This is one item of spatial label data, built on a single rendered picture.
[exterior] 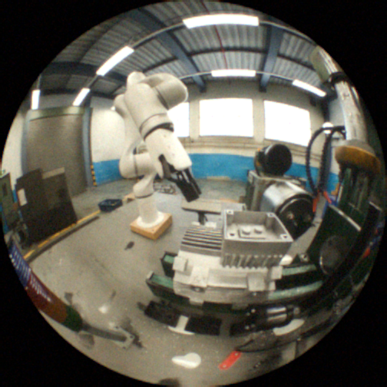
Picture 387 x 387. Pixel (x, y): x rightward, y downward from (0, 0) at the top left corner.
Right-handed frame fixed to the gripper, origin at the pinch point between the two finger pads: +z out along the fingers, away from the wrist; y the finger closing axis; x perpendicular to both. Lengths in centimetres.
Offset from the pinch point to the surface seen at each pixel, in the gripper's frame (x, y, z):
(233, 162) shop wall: 33, -542, 44
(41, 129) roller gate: -446, 5, -511
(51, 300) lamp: -12.9, 33.8, 0.0
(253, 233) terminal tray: 9.8, 6.6, 11.5
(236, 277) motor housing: 4.8, 12.6, 15.9
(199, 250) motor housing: -0.3, 10.0, 9.3
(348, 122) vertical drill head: 46.4, 5.2, 0.4
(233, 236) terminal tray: 6.6, 9.7, 8.2
